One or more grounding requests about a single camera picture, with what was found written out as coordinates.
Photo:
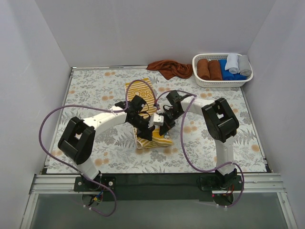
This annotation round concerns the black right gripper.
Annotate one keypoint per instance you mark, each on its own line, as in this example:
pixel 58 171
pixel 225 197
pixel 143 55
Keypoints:
pixel 165 122

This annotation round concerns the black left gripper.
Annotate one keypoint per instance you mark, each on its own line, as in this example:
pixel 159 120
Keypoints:
pixel 145 129

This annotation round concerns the yellow striped towel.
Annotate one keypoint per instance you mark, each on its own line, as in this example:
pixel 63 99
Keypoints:
pixel 144 90

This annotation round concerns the brown towel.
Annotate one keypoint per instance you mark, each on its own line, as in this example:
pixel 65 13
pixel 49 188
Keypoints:
pixel 202 69
pixel 169 69
pixel 215 70

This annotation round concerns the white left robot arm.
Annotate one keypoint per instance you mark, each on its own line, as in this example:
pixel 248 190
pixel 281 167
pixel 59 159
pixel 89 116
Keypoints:
pixel 78 137

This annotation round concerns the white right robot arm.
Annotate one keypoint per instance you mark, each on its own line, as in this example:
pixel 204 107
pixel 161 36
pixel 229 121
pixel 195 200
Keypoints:
pixel 222 126

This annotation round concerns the floral patterned table mat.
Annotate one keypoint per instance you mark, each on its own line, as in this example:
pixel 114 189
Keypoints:
pixel 115 150

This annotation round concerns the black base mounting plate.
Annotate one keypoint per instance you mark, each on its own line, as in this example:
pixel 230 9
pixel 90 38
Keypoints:
pixel 207 187

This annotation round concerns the white plastic basket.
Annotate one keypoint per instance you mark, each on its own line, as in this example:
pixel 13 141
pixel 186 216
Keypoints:
pixel 216 84

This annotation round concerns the rolled light blue towel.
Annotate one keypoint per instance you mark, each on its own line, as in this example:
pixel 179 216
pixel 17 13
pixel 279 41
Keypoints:
pixel 232 63

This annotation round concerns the rolled grey towel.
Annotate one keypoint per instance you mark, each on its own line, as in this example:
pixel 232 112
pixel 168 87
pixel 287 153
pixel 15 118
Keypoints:
pixel 244 66

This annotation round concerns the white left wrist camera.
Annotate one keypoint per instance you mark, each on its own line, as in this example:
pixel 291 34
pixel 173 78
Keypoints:
pixel 156 121

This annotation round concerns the aluminium frame rail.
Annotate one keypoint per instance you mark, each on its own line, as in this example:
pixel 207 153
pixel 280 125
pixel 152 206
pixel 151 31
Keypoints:
pixel 63 184

